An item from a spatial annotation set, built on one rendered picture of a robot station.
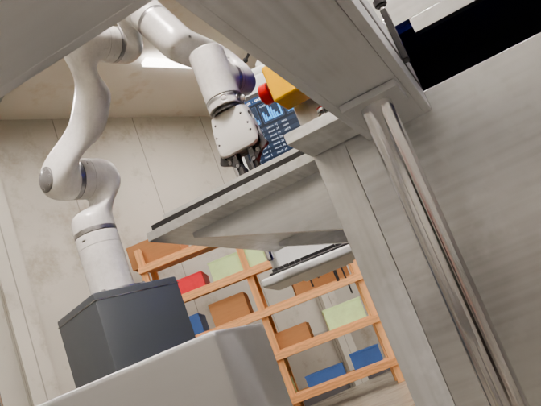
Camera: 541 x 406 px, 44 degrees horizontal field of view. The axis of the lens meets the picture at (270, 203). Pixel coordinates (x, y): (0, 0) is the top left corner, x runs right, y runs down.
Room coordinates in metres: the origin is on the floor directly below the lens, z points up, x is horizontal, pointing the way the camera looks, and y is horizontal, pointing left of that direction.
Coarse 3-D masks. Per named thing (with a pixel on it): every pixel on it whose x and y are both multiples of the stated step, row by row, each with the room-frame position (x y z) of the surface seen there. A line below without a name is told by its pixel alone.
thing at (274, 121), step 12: (252, 96) 2.27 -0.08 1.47; (252, 108) 2.27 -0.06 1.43; (264, 108) 2.26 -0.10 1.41; (276, 108) 2.26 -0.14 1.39; (264, 120) 2.27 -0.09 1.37; (276, 120) 2.26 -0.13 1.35; (288, 120) 2.25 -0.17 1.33; (264, 132) 2.27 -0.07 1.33; (276, 132) 2.26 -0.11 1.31; (288, 132) 2.25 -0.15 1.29; (276, 144) 2.26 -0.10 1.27; (264, 156) 2.27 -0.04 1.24; (276, 156) 2.27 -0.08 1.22; (276, 252) 2.29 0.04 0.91; (288, 252) 2.29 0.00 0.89; (300, 252) 2.28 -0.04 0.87; (312, 252) 2.27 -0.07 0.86; (276, 264) 2.30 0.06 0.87
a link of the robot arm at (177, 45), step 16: (144, 16) 1.44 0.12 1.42; (160, 16) 1.43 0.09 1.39; (144, 32) 1.46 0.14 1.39; (160, 32) 1.42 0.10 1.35; (176, 32) 1.41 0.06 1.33; (192, 32) 1.43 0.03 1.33; (160, 48) 1.44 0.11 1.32; (176, 48) 1.42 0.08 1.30; (192, 48) 1.44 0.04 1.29; (224, 48) 1.47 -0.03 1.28; (240, 64) 1.45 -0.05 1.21
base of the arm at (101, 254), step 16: (80, 240) 1.74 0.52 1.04; (96, 240) 1.73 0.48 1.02; (112, 240) 1.75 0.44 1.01; (80, 256) 1.76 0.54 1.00; (96, 256) 1.73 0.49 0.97; (112, 256) 1.74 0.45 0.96; (96, 272) 1.73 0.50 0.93; (112, 272) 1.73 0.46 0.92; (128, 272) 1.77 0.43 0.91; (96, 288) 1.74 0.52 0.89; (112, 288) 1.70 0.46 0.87
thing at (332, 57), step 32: (192, 0) 0.53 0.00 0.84; (224, 0) 0.55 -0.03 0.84; (256, 0) 0.57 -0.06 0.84; (288, 0) 0.59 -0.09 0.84; (320, 0) 0.62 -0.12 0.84; (352, 0) 0.64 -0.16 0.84; (384, 0) 0.96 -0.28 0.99; (224, 32) 0.61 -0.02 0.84; (256, 32) 0.63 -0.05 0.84; (288, 32) 0.66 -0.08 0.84; (320, 32) 0.68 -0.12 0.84; (352, 32) 0.71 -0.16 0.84; (384, 32) 0.87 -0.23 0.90; (288, 64) 0.73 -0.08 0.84; (320, 64) 0.77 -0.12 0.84; (352, 64) 0.80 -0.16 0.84; (384, 64) 0.84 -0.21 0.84; (320, 96) 0.87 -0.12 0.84; (352, 96) 0.91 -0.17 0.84; (416, 96) 1.02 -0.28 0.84
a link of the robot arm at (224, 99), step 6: (216, 96) 1.37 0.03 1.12; (222, 96) 1.37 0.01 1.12; (228, 96) 1.37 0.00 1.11; (234, 96) 1.38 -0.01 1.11; (240, 96) 1.40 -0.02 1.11; (210, 102) 1.38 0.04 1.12; (216, 102) 1.37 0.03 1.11; (222, 102) 1.37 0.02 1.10; (228, 102) 1.37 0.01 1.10; (234, 102) 1.39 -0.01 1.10; (240, 102) 1.40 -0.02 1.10; (210, 108) 1.39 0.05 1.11; (216, 108) 1.38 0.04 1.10; (210, 114) 1.40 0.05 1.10
